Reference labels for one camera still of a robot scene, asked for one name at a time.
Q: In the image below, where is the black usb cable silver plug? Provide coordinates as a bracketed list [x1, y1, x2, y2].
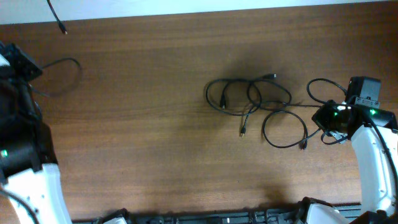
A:
[29, 0, 83, 97]

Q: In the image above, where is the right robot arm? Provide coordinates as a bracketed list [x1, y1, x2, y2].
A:
[312, 77, 397, 223]

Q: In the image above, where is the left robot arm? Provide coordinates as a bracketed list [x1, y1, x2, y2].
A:
[1, 44, 72, 223]

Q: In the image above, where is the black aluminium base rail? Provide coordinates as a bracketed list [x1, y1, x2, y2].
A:
[73, 205, 363, 224]

